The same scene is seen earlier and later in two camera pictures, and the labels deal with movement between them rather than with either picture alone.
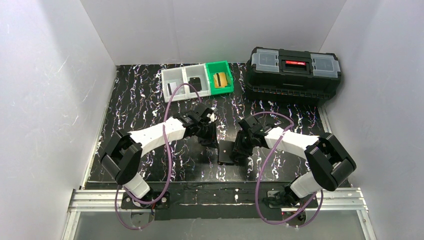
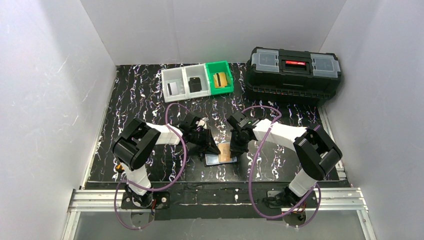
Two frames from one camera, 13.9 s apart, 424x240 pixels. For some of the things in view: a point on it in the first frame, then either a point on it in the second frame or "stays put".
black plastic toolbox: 285,77 stays put
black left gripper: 206,133 → 205,139
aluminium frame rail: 84,200 stays put
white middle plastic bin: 197,75 stays put
